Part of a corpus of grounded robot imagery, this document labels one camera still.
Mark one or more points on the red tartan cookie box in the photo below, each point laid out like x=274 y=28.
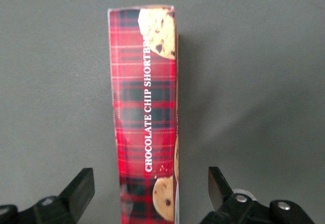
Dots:
x=142 y=107

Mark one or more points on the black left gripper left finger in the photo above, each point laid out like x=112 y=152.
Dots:
x=76 y=193

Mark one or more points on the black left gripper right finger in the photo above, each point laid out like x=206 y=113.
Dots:
x=221 y=193

